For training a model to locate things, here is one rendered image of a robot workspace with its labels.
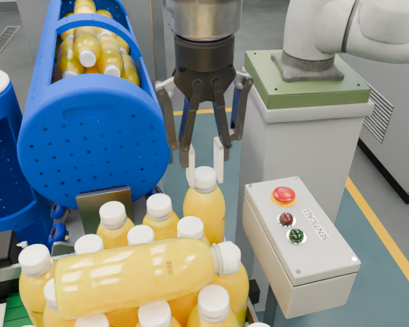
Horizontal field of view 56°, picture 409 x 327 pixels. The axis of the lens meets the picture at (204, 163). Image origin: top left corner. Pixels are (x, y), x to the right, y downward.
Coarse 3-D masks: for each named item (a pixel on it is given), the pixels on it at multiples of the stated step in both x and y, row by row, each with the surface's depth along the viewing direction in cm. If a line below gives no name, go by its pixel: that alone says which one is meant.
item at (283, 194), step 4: (276, 188) 64; (280, 188) 64; (284, 188) 64; (288, 188) 64; (276, 192) 63; (280, 192) 63; (284, 192) 63; (288, 192) 63; (292, 192) 63; (276, 196) 63; (280, 196) 62; (284, 196) 62; (288, 196) 62; (292, 196) 62; (280, 200) 62; (284, 200) 62; (288, 200) 62
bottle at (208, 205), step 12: (192, 192) 62; (204, 192) 61; (216, 192) 62; (192, 204) 62; (204, 204) 61; (216, 204) 62; (204, 216) 62; (216, 216) 63; (204, 228) 63; (216, 228) 64; (216, 240) 66
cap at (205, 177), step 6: (198, 168) 62; (204, 168) 62; (210, 168) 62; (198, 174) 61; (204, 174) 61; (210, 174) 61; (216, 174) 61; (198, 180) 60; (204, 180) 60; (210, 180) 60; (198, 186) 61; (204, 186) 60; (210, 186) 61
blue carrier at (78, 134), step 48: (96, 0) 138; (48, 48) 89; (48, 96) 67; (96, 96) 67; (144, 96) 73; (48, 144) 70; (96, 144) 73; (144, 144) 75; (48, 192) 76; (144, 192) 82
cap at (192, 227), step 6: (192, 216) 59; (180, 222) 58; (186, 222) 58; (192, 222) 58; (198, 222) 58; (180, 228) 57; (186, 228) 57; (192, 228) 57; (198, 228) 57; (180, 234) 57; (186, 234) 56; (192, 234) 56; (198, 234) 57
